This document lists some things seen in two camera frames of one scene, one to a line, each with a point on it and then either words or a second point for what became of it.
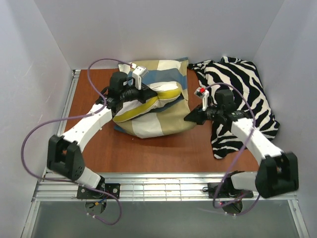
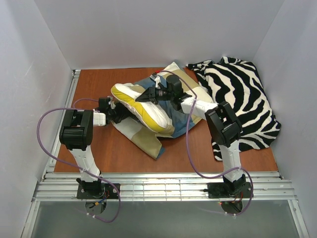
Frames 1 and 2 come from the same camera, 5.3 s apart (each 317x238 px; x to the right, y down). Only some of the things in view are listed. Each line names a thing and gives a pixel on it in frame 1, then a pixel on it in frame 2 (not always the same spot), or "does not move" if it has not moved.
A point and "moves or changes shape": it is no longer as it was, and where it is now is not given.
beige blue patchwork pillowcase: [169, 119] moves or changes shape
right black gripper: [200, 114] to [152, 92]
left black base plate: [105, 191] does not move
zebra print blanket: [243, 79] does not move
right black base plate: [226, 190] does not move
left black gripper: [144, 92] to [120, 113]
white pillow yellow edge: [127, 109] moves or changes shape
